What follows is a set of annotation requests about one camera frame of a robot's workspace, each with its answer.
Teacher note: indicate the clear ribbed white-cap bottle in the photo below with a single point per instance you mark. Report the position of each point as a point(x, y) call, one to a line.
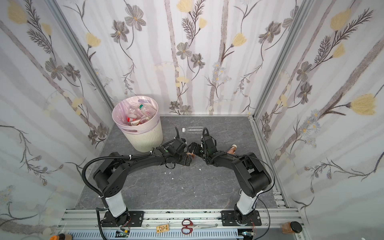
point(193, 129)

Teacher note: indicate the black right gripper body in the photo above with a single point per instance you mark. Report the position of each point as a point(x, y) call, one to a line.
point(197, 148)

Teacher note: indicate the amber jar black lid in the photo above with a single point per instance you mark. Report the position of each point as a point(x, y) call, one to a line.
point(293, 227)

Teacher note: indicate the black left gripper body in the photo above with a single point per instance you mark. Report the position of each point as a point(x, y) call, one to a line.
point(186, 159)

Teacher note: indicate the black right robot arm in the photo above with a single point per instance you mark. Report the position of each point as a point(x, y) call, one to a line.
point(252, 176)

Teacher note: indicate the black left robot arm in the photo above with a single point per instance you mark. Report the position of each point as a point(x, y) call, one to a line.
point(111, 176)

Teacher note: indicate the red handled scissors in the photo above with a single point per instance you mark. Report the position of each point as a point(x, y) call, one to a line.
point(188, 226)

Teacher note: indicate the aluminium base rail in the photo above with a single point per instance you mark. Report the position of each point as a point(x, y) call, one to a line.
point(264, 225)

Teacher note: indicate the clear green-cap bottle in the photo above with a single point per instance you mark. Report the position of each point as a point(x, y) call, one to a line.
point(147, 110)

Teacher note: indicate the brown coffee drink bottle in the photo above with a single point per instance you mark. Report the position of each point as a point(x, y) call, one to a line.
point(190, 155)

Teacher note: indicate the cream waste bin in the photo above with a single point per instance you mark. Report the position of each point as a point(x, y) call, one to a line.
point(146, 141)

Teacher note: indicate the small yellow tag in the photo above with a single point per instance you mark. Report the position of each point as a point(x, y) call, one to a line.
point(162, 228)

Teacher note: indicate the small brown tea bottle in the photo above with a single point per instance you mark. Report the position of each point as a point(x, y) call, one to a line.
point(232, 150)

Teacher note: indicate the yellow red label bottle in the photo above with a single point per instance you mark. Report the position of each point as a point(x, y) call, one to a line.
point(136, 122)

